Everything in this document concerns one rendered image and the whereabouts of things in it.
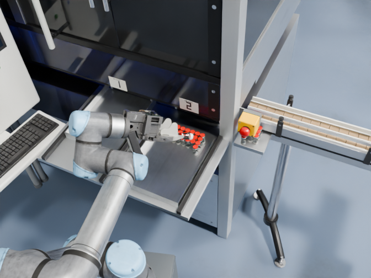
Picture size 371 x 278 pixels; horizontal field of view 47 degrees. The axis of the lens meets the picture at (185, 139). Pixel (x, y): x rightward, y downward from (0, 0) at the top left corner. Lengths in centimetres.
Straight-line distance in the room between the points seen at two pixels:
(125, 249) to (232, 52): 73
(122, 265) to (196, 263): 113
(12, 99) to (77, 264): 122
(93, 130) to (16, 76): 89
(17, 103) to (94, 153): 94
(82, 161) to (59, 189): 161
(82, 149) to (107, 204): 21
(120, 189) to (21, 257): 29
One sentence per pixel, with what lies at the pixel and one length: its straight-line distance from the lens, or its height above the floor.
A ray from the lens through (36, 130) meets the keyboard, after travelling 206.
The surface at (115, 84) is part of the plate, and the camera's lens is 188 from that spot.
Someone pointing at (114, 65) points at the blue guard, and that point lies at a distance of 180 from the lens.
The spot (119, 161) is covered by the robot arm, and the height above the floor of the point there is 131.
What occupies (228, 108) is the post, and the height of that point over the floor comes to 107.
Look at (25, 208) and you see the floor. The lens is 285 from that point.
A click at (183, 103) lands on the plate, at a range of 173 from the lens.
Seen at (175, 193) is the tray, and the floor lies 88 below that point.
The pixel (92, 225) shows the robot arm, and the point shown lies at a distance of 108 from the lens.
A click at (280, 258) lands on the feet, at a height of 7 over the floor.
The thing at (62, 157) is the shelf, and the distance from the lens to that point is 183.
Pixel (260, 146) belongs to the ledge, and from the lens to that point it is 177.
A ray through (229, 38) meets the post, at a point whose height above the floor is 140.
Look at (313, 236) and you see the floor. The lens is 259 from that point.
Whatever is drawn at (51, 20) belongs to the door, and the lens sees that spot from 188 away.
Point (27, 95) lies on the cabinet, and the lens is 215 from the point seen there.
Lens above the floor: 225
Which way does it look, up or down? 50 degrees down
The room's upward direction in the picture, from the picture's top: 4 degrees counter-clockwise
